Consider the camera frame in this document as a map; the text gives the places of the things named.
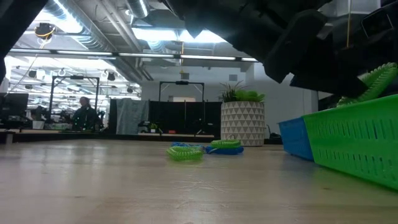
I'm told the green spring keychain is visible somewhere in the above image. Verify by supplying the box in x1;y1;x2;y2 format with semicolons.
165;146;205;162
210;139;242;149
336;62;398;108

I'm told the black object beside planter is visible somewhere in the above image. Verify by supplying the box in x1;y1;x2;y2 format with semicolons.
266;124;282;139

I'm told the blue plastic basket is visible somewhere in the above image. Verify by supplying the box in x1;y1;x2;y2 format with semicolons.
277;116;315;162

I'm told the long dark desk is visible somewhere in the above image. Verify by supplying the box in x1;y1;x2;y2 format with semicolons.
0;129;221;144

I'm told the grey hanging cloth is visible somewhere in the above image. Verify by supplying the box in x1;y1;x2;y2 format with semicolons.
115;98;150;136

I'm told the black computer monitor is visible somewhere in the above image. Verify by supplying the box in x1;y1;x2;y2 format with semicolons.
0;92;30;121

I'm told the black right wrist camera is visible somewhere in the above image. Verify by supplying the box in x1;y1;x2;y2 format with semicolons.
360;8;393;40

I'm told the long ceiling light bar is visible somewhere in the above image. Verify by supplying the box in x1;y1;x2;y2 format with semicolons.
6;48;259;62

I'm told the green leafy plant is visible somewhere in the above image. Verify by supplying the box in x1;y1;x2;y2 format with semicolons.
219;80;267;103

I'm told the green slotted plastic basket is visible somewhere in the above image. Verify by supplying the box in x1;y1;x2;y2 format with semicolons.
302;94;398;191

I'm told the yellow hanging cord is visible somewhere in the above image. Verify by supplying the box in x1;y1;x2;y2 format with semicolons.
179;40;186;75
345;0;353;49

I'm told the black camera frame rig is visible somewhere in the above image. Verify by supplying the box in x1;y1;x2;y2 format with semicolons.
159;80;205;103
49;75;101;121

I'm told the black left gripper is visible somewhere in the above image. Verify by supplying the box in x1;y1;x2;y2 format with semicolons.
160;0;343;84

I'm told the white triangle-pattern planter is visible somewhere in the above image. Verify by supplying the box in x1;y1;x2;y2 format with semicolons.
220;101;266;147

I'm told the black partition screen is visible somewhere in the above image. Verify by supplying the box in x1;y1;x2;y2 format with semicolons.
148;100;223;136

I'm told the silver corrugated ceiling duct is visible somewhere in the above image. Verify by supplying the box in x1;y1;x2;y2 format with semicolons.
46;0;113;52

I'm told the silver round ceiling duct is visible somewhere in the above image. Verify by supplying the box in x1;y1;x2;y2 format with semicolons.
126;0;150;19

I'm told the person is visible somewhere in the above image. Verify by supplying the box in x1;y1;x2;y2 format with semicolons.
71;96;101;132

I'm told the yellow black cable reel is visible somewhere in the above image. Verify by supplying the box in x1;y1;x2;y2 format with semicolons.
34;22;57;40

